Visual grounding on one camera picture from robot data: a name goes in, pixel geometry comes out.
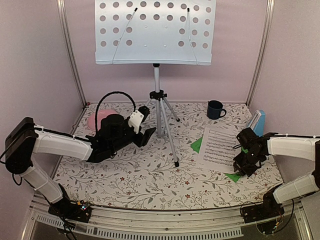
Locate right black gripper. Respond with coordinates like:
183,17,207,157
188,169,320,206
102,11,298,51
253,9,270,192
234,150,264,177

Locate green paper sheet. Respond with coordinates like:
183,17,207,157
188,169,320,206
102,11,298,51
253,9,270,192
190,137,241,183

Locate white sheet music page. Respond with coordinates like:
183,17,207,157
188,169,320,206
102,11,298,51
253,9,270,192
196,126,241,174

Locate light blue music stand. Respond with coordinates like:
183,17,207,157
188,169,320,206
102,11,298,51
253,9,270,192
93,0,217,168

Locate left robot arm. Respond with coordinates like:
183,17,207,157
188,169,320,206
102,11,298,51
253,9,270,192
1,113,156,217

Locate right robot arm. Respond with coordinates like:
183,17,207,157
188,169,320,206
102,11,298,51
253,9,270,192
233,127,320,218

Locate blue metronome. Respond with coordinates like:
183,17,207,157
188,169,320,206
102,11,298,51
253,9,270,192
245,109,266,137

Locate pink plate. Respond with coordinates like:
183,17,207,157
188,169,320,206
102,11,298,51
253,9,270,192
86,108,118,131

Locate dark blue mug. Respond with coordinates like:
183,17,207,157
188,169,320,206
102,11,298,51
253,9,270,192
206,100,227,120

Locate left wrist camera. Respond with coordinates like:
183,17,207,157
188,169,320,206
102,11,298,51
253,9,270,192
128,105,150,134

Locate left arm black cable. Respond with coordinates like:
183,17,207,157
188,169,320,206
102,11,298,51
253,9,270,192
96,91,138,131

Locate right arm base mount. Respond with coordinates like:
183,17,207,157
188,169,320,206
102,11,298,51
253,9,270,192
240,201,285,235

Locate front aluminium rail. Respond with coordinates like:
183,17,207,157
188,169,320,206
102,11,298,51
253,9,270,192
21,195,316,240

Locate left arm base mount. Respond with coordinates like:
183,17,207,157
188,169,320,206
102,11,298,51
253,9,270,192
48,199,92,223

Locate left aluminium frame post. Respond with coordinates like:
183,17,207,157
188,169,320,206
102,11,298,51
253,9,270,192
56,0,87,108

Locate aluminium frame post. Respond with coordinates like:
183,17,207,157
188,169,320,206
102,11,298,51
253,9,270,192
56,0,87,108
245,0,275,108

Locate right aluminium frame post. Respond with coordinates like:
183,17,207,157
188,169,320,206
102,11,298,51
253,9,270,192
245,0,275,108

